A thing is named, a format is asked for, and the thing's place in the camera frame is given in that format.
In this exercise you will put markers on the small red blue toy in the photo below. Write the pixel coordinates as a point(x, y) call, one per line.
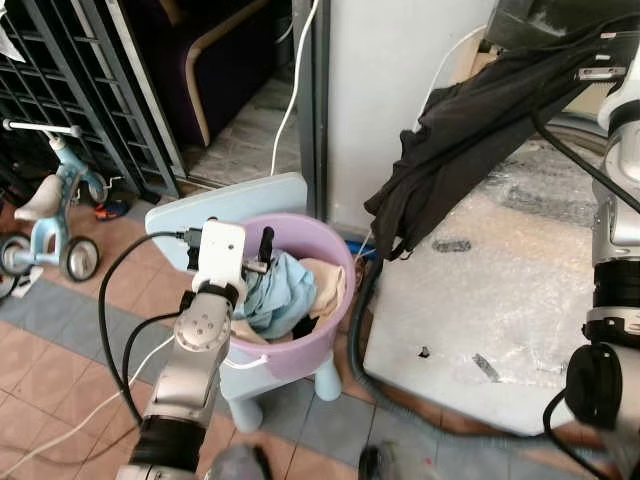
point(110, 210)

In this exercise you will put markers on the purple plastic bucket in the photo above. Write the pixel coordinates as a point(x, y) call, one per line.
point(315, 345)

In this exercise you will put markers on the grey robot foot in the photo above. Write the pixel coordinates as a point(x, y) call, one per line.
point(390, 463)
point(240, 465)

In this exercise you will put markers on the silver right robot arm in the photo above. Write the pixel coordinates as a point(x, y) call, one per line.
point(612, 330)

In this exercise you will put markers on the grey right robot foot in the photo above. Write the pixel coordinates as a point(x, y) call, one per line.
point(390, 463)

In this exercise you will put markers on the white washing machine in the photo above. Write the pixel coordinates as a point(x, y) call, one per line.
point(480, 290)

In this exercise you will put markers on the light blue plastic stool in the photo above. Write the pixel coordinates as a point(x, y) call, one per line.
point(230, 205)

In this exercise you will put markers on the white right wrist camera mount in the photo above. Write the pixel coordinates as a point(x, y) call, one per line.
point(632, 75)

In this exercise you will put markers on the dark metal grille gate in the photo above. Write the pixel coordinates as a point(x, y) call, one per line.
point(70, 70)

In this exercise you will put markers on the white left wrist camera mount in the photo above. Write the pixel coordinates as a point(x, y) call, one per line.
point(220, 250)

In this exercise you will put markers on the dark metal door frame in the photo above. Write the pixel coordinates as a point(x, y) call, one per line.
point(315, 100)

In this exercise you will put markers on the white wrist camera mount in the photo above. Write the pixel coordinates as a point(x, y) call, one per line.
point(632, 75)
point(220, 250)

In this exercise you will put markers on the cream cloth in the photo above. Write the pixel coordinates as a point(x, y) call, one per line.
point(328, 285)

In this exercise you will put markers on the light blue child tricycle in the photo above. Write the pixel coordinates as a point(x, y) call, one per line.
point(45, 235)

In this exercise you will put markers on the grey left robot foot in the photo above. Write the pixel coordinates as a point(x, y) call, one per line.
point(240, 465)

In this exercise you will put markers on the dark grey garment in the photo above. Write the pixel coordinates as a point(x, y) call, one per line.
point(470, 130)

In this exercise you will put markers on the light blue cloth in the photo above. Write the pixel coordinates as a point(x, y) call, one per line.
point(275, 295)

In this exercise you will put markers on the dark purple wooden armchair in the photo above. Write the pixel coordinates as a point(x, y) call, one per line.
point(215, 50)

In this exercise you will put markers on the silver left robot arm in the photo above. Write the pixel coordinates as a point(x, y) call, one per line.
point(195, 345)

